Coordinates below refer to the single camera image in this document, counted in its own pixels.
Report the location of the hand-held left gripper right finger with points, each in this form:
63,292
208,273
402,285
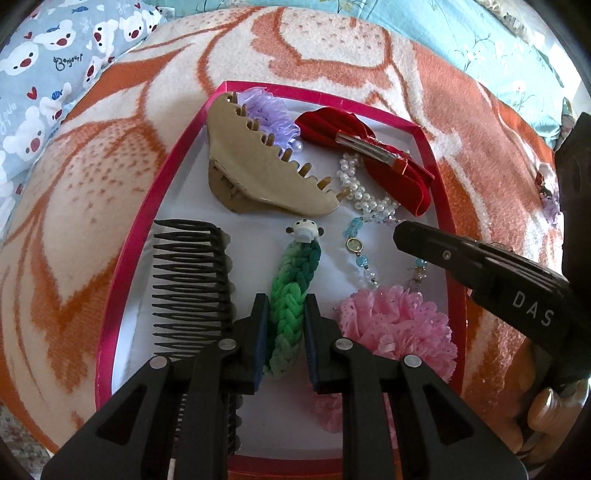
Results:
308,344

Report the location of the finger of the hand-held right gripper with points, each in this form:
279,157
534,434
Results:
434,244

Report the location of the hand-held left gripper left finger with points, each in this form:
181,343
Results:
261,344

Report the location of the red velvet bow clip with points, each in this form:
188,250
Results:
397,180

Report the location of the pink ruffled scrunchie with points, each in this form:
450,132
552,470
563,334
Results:
397,323

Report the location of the black hair comb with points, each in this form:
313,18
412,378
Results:
194,277

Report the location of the red shallow box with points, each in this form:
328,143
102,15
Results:
184,203

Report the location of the beige claw hair clip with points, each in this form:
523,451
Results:
258,170

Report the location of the purple ruffled scrunchie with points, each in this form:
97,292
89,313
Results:
270,113

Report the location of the person's right hand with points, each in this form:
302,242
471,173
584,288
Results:
545,424

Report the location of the small purple flower clip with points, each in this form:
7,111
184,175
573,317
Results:
549,203

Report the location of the orange and cream blanket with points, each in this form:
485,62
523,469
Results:
92,207

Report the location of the floral bed sheet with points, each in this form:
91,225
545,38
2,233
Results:
18,443

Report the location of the blue bear print pillow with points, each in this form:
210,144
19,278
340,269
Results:
46,69

